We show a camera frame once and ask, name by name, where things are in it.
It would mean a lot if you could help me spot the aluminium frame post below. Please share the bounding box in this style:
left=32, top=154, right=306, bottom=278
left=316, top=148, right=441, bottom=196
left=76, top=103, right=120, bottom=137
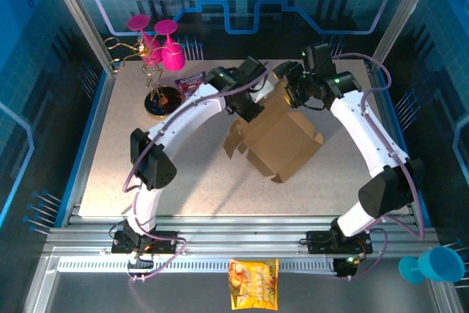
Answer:
left=41, top=0, right=124, bottom=74
left=372, top=0, right=437, bottom=69

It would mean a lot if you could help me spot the white slotted cable duct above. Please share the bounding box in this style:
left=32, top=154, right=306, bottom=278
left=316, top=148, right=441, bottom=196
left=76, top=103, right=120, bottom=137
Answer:
left=54, top=257, right=336, bottom=274

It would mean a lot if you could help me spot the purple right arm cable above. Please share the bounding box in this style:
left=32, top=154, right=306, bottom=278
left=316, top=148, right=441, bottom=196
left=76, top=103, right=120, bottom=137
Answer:
left=331, top=52, right=427, bottom=281

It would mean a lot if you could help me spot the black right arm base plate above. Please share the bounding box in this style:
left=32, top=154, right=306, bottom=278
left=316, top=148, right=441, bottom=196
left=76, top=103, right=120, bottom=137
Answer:
left=306, top=229, right=374, bottom=255

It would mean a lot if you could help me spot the pink wine glass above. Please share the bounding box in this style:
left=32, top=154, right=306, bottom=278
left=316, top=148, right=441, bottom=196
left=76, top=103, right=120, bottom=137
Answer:
left=127, top=14, right=164, bottom=66
left=153, top=19, right=187, bottom=72

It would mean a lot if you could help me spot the small black controller box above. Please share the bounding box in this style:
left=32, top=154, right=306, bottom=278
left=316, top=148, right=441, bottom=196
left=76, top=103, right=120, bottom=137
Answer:
left=332, top=257, right=359, bottom=279

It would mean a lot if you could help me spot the brown cardboard paper box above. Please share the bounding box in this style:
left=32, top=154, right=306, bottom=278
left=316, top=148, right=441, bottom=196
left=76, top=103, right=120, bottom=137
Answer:
left=222, top=78, right=325, bottom=185

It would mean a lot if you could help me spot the gold wire glass rack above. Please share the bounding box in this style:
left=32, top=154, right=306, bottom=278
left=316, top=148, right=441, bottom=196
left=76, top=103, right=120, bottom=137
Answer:
left=103, top=36, right=186, bottom=120

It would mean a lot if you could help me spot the aluminium rail frame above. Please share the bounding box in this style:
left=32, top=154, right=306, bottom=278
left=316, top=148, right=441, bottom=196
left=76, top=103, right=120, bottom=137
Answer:
left=21, top=59, right=463, bottom=313

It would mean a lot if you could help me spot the blue wine glass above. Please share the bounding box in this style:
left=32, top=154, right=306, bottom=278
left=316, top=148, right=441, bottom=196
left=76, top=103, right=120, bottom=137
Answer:
left=398, top=246, right=467, bottom=285

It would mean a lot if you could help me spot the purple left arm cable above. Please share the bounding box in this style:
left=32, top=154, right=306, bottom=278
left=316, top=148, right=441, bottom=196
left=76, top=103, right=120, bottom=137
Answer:
left=122, top=66, right=274, bottom=284

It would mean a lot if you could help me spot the yellow snack bag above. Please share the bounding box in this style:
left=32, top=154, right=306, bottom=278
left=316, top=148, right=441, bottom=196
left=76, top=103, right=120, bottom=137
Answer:
left=228, top=258, right=281, bottom=312

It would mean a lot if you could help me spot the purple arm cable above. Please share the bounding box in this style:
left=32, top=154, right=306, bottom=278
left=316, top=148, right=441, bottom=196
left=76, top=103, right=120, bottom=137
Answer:
left=122, top=66, right=274, bottom=284
left=331, top=52, right=427, bottom=281

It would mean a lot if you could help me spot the purple snack packet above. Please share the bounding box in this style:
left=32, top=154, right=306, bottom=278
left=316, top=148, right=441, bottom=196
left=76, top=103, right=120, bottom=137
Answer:
left=174, top=72, right=207, bottom=100

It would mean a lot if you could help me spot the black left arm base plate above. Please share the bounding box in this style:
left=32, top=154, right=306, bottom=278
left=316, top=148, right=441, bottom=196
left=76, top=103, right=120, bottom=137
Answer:
left=111, top=229, right=185, bottom=256

